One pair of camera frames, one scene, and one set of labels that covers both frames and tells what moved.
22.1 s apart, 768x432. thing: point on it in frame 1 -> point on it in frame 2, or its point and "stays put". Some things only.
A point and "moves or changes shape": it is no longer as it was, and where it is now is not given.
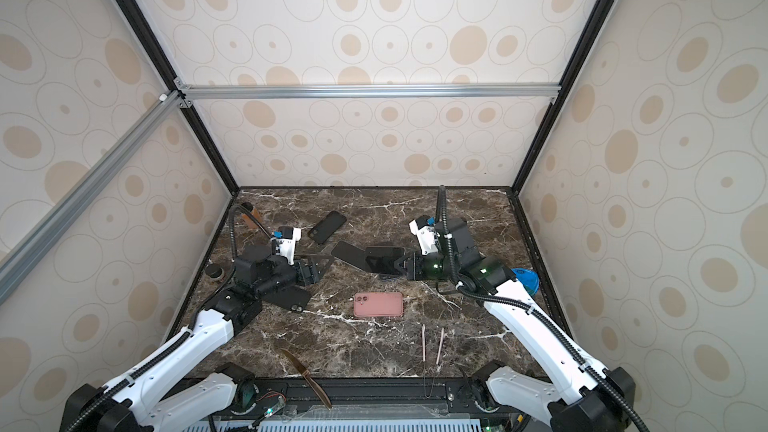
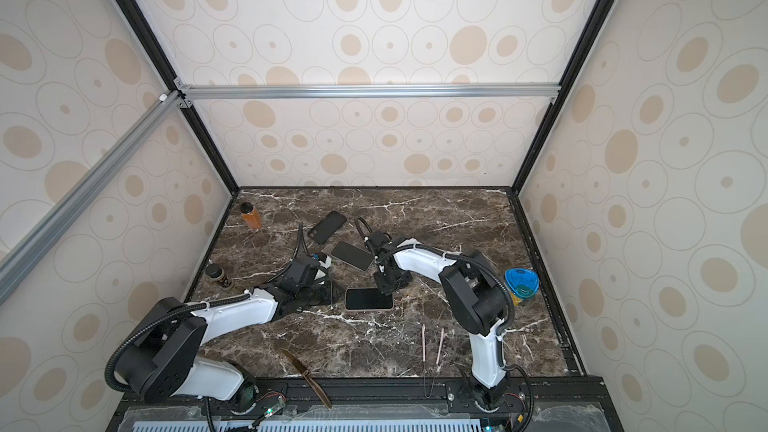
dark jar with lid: [216, 272] stays put
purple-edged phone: [382, 259] moves or changes shape
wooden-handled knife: [306, 373] stays put
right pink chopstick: [441, 343] stays put
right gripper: [412, 272] -> [385, 290]
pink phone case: [378, 304] moves or changes shape
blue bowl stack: [529, 278] stays put
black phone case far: [327, 227] stays put
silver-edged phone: [350, 254] stays put
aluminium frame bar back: [366, 92] stays put
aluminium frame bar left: [20, 258] stays put
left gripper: [309, 275] -> [328, 286]
